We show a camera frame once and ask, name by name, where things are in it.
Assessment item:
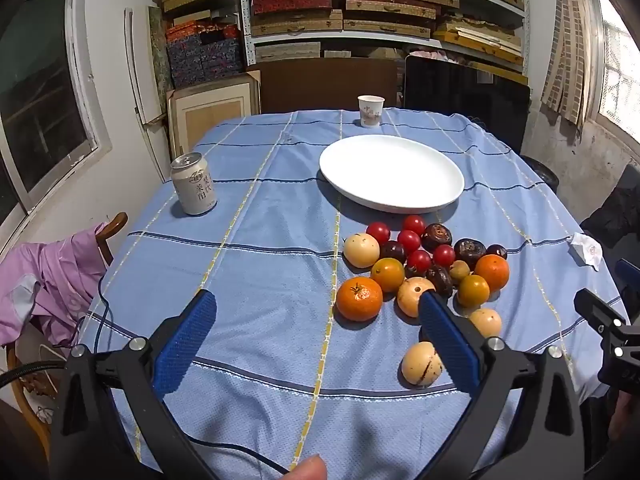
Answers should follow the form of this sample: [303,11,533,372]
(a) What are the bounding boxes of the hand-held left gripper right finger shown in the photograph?
[419,290,586,480]

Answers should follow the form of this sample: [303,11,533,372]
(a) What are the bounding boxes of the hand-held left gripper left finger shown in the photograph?
[49,289,221,480]

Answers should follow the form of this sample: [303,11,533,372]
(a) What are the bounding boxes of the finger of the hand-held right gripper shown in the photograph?
[616,259,640,292]
[574,287,630,349]

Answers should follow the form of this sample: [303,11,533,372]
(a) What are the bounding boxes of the pale beige round fruit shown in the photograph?
[401,341,445,387]
[468,308,503,339]
[396,277,437,318]
[343,232,381,269]

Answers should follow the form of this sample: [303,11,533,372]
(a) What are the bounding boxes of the yellow orange tomato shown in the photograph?
[370,257,406,293]
[456,274,491,308]

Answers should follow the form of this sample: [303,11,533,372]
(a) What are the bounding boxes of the orange mandarin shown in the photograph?
[474,254,511,292]
[335,276,384,323]

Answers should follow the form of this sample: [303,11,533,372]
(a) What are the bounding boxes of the white oval plate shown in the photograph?
[319,134,466,215]

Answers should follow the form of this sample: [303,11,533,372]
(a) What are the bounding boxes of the person's right hand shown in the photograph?
[607,390,637,443]

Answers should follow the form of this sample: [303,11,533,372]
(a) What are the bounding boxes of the person's left hand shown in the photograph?
[289,453,329,480]

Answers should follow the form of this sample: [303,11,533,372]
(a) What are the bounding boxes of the crumpled white tissue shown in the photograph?
[569,232,603,272]

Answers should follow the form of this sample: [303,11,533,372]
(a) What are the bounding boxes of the blue checked tablecloth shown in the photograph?
[80,107,631,480]

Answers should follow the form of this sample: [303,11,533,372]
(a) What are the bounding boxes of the black round stool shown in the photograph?
[520,155,560,196]

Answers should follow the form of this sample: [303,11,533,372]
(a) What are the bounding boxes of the wooden chair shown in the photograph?
[0,212,130,461]

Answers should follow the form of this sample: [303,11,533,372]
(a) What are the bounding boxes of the pink jacket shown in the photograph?
[0,222,108,346]

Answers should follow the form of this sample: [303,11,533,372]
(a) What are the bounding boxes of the silver drink can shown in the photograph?
[170,152,218,217]

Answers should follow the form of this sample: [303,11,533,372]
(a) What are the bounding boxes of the bright window with grille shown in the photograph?
[590,0,640,141]

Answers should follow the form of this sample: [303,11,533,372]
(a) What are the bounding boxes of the beige checked curtain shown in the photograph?
[540,0,601,128]

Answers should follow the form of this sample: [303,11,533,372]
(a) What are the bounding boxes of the beige framed panel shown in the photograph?
[166,71,262,158]

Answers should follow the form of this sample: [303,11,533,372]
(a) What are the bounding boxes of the black flat panel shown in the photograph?
[404,55,532,156]

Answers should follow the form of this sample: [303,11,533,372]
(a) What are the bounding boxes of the white paper cup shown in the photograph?
[357,95,385,129]

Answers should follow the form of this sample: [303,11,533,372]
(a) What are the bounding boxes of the white leaning board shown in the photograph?
[124,7,171,181]

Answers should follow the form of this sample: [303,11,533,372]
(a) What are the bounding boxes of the blue patterned boxes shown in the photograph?
[166,22,244,88]

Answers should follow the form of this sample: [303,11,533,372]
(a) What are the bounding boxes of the brown wooden board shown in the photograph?
[246,57,406,113]

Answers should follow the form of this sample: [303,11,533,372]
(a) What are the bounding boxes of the green patterned board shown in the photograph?
[148,6,173,106]

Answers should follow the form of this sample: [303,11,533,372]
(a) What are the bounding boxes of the white framed window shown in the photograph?
[0,0,113,261]

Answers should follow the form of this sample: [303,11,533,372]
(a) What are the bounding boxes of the white metal shelf rack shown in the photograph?
[237,0,531,81]

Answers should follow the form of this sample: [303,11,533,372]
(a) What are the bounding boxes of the stack of tan woven boxes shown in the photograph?
[247,0,528,78]

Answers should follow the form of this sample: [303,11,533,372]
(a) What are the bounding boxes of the thin black cable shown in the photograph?
[75,265,291,476]

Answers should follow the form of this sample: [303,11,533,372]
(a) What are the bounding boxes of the thick black cable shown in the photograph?
[0,360,71,390]

